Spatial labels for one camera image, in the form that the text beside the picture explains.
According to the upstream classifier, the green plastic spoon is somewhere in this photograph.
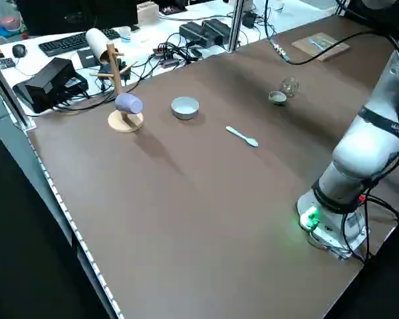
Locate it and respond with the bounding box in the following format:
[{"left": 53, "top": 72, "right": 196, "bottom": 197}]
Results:
[{"left": 225, "top": 125, "right": 259, "bottom": 148}]

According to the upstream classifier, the transparent spice bottle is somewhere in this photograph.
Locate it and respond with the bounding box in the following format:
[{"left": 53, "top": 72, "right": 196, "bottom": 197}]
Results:
[{"left": 280, "top": 76, "right": 301, "bottom": 98}]

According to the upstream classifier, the round bottle lid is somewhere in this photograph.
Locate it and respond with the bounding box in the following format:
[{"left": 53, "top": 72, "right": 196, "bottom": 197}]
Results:
[{"left": 268, "top": 90, "right": 288, "bottom": 107}]

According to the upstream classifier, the grey round bowl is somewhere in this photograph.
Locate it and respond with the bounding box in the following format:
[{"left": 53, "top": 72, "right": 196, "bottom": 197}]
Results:
[{"left": 170, "top": 96, "right": 200, "bottom": 122}]

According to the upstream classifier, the wooden mug tree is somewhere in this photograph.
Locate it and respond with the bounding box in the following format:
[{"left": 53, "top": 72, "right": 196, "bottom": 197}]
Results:
[{"left": 88, "top": 43, "right": 145, "bottom": 134}]

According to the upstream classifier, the purple plastic cup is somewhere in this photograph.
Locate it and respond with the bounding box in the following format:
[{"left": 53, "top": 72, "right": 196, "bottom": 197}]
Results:
[{"left": 114, "top": 92, "right": 144, "bottom": 115}]

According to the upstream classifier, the black usb hub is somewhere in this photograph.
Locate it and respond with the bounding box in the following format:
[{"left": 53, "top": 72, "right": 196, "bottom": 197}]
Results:
[{"left": 152, "top": 45, "right": 183, "bottom": 68}]

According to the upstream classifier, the black power brick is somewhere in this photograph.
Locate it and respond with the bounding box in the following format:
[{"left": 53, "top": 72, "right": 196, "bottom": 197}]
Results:
[
  {"left": 179, "top": 21, "right": 209, "bottom": 48},
  {"left": 201, "top": 18, "right": 232, "bottom": 46}
]

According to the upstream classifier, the white paper cup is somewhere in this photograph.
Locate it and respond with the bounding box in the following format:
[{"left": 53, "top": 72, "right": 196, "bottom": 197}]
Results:
[{"left": 118, "top": 25, "right": 132, "bottom": 44}]

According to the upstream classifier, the small black adapter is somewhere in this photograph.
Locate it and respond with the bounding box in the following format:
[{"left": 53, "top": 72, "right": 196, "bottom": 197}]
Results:
[{"left": 241, "top": 11, "right": 259, "bottom": 29}]

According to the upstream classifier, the light wooden box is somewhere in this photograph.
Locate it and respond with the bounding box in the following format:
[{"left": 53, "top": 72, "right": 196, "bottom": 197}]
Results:
[{"left": 136, "top": 1, "right": 160, "bottom": 26}]

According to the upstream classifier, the black keyboard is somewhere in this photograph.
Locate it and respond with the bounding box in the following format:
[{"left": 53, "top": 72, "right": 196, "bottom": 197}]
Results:
[{"left": 38, "top": 27, "right": 122, "bottom": 58}]

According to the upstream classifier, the black box device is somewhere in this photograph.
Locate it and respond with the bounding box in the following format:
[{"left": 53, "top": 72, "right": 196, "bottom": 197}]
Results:
[{"left": 13, "top": 56, "right": 89, "bottom": 114}]

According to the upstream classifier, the wooden cutting board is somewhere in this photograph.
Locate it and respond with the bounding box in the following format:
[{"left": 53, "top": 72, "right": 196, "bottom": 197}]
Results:
[{"left": 291, "top": 32, "right": 351, "bottom": 63}]

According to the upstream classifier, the black monitor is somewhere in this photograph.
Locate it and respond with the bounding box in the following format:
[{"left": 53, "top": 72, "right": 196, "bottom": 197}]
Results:
[{"left": 16, "top": 0, "right": 139, "bottom": 36}]

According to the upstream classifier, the black cable with silver connector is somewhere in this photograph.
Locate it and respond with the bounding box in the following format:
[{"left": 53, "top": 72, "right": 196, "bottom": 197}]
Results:
[{"left": 264, "top": 0, "right": 377, "bottom": 66}]

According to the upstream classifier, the aluminium post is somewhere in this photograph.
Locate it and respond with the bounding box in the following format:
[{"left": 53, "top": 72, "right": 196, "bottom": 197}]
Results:
[{"left": 227, "top": 0, "right": 245, "bottom": 53}]

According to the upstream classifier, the black base cable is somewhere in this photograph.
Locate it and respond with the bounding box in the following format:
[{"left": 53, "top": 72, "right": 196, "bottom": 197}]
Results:
[{"left": 341, "top": 193, "right": 399, "bottom": 264}]

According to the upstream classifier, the aluminium frame bar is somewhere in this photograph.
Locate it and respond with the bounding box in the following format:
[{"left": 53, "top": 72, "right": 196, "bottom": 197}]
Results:
[{"left": 0, "top": 49, "right": 37, "bottom": 130}]

